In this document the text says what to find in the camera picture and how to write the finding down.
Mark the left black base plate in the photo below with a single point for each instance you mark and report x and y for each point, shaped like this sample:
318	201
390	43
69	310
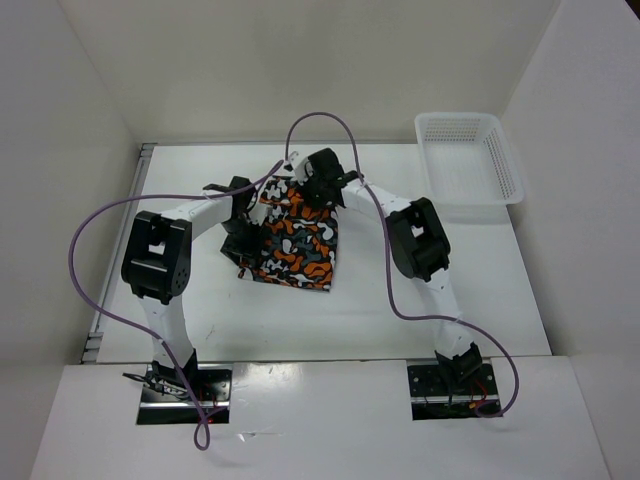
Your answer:
165	403

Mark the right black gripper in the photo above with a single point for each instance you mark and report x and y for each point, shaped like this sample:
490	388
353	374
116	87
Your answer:
320	204

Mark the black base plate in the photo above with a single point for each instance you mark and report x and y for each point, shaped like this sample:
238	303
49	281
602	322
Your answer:
165	403
432	400

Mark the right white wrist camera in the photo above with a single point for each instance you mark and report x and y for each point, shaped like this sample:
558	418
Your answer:
302	169

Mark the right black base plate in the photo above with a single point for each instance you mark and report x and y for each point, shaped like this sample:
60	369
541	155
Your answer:
432	400

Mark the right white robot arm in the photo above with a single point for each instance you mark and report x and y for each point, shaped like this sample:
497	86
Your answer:
417	245

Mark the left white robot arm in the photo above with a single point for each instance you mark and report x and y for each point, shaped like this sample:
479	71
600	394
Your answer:
157	264

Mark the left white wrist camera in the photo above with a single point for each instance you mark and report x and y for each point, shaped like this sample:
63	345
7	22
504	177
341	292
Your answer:
257	210

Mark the white plastic basket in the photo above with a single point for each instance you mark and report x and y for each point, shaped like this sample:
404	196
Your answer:
468	160

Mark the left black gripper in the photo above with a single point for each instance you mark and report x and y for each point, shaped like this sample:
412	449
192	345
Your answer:
250	247

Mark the orange camouflage shorts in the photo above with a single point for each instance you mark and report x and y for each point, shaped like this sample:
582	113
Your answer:
297	243

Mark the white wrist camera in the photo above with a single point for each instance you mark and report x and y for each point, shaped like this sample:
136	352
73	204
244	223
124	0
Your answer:
302	169
257	210

